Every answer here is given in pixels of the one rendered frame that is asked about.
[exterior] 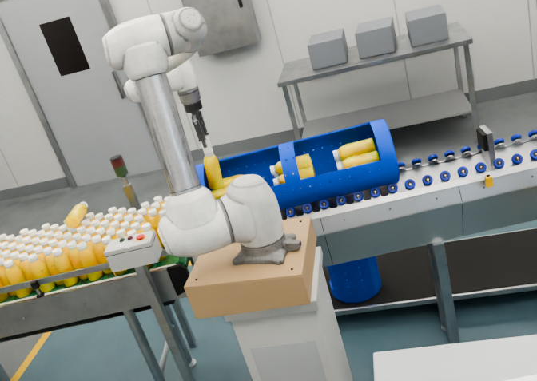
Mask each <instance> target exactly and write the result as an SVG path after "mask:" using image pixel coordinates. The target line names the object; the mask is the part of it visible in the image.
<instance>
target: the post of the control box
mask: <svg viewBox="0 0 537 381"><path fill-rule="evenodd" d="M134 269H135V271H136V273H137V276H138V278H139V280H140V282H141V285H142V287H143V289H144V291H145V294H146V296H147V299H148V301H149V303H150V306H151V308H152V309H153V313H154V315H155V316H156V319H157V322H158V324H159V326H160V328H161V331H162V333H163V335H164V337H165V340H166V342H167V344H168V346H169V350H170V351H171V353H172V355H173V358H174V360H175V363H176V365H177V367H178V370H179V372H180V373H181V377H182V378H183V380H184V381H196V380H195V378H194V376H193V373H192V371H191V369H190V366H189V364H188V361H187V359H186V358H185V354H184V352H183V350H182V348H181V345H180V343H179V340H178V338H177V335H176V333H175V331H174V329H173V326H172V324H171V322H170V320H169V317H168V314H167V312H166V310H165V307H164V305H163V303H162V301H161V297H160V296H159V294H158V291H157V289H156V286H155V284H154V282H153V279H152V276H151V275H150V273H149V269H148V268H147V265H144V266H140V267H136V268H134Z"/></svg>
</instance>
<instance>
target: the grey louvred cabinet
mask: <svg viewBox="0 0 537 381"><path fill-rule="evenodd" d="M373 366H374V381H505V380H509V379H516V378H520V377H524V376H529V375H536V374H537V335H525V336H517V337H510V338H502V339H489V340H481V341H474V342H466V343H453V344H445V345H438V346H430V347H417V348H409V349H402V350H394V351H382V352H375V353H374V354H373Z"/></svg>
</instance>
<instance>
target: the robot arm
mask: <svg viewBox="0 0 537 381"><path fill-rule="evenodd" d="M206 35H207V25H206V22H205V19H204V17H203V15H202V14H201V13H200V12H199V11H198V10H196V9H194V8H192V7H184V8H180V9H179V10H174V11H170V12H165V13H162V14H155V15H147V16H144V17H140V18H135V19H132V20H129V21H127V22H123V23H121V24H119V25H117V26H115V27H114V28H113V29H111V30H110V31H109V32H108V33H107V34H106V35H105V36H104V37H103V38H102V42H103V46H104V51H105V57H106V61H107V63H108V64H109V65H110V66H111V67H112V68H114V69H116V70H124V72H125V73H126V75H127V77H128V78H129V80H128V81H127V82H126V83H125V86H124V90H125V94H126V96H127V97H128V99H129V100H130V101H132V102H141V104H142V107H143V110H144V113H145V117H146V120H147V122H148V125H149V129H150V131H151V133H152V136H153V141H154V144H155V146H156V149H157V153H158V156H159V158H160V162H161V166H162V168H163V171H164V174H165V178H166V181H167V184H168V186H169V191H170V193H171V195H170V196H169V197H168V200H167V201H166V204H165V207H166V216H163V217H162V218H161V220H160V222H159V224H158V229H157V232H158V234H159V237H160V238H161V242H162V243H163V245H164V247H165V250H166V252H167V253H168V254H169V255H171V256H177V257H193V256H200V255H204V254H206V253H210V252H214V251H216V250H218V249H221V248H224V247H226V246H228V245H230V244H233V243H240V244H241V250H240V251H239V253H238V254H237V256H236V257H234V258H233V265H241V264H275V265H280V264H283V263H284V258H285V256H286V254H287V252H289V251H293V250H297V249H300V248H301V241H300V240H296V234H295V233H288V234H284V228H283V221H282V217H281V213H280V207H279V204H278V202H277V199H276V196H275V194H274V192H273V191H272V189H271V188H270V187H269V185H268V184H267V182H266V181H265V180H264V179H263V178H262V177H260V176H258V175H256V174H247V175H243V176H240V177H237V178H236V179H235V180H234V181H232V182H231V183H230V184H229V186H228V187H227V189H226V194H225V195H224V196H223V197H221V198H220V199H217V200H215V198H214V197H213V194H212V193H211V191H210V190H209V189H207V188H206V187H205V186H203V185H201V182H200V180H199V177H198V175H197V170H196V167H195V164H194V162H193V157H192V154H191V152H190V148H189V144H188V142H187V139H186V135H185V131H184V129H183V125H182V123H181V119H180V116H179V112H178V110H177V106H176V102H175V100H174V97H173V93H172V92H173V91H177V94H178V97H179V99H180V101H181V104H183V105H184V107H185V112H186V113H191V114H192V116H191V118H192V123H193V126H194V128H195V130H196V133H197V137H198V139H199V141H200V142H201V146H202V148H203V151H204V154H205V155H208V154H211V150H210V149H213V148H212V146H211V143H210V140H209V136H208V135H209V133H207V132H208V131H207V129H206V126H205V122H204V119H203V117H202V113H201V111H199V110H200V109H202V107H203V106H202V104H201V100H200V99H201V95H200V91H199V89H198V86H197V76H196V73H195V70H194V68H193V65H192V63H191V61H190V60H189V59H190V58H191V57H192V56H193V55H194V54H195V53H196V52H197V51H198V50H199V49H200V48H201V46H202V45H203V44H204V42H205V39H206Z"/></svg>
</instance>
